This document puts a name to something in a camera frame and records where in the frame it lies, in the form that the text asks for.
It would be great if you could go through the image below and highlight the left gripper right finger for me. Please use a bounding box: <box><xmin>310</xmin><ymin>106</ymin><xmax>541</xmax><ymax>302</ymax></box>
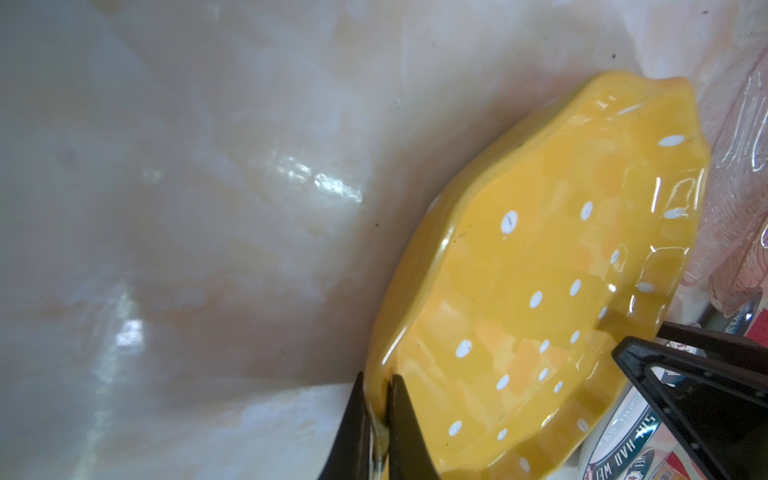
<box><xmin>612</xmin><ymin>323</ymin><xmax>767</xmax><ymax>479</ymax></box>

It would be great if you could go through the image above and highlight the yellow polka dot plate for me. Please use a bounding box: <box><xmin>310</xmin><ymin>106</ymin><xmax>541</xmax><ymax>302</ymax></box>
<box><xmin>365</xmin><ymin>71</ymin><xmax>710</xmax><ymax>479</ymax></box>

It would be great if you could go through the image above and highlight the clear glass plate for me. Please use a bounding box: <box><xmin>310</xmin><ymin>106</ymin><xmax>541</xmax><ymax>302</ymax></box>
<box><xmin>683</xmin><ymin>36</ymin><xmax>767</xmax><ymax>316</ymax></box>

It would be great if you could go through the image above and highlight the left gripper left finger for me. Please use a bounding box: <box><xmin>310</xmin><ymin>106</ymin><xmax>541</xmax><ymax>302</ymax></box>
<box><xmin>318</xmin><ymin>372</ymin><xmax>439</xmax><ymax>480</ymax></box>

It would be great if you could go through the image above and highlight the green rim plate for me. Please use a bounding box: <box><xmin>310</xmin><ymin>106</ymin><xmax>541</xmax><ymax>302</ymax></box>
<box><xmin>579</xmin><ymin>387</ymin><xmax>662</xmax><ymax>479</ymax></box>

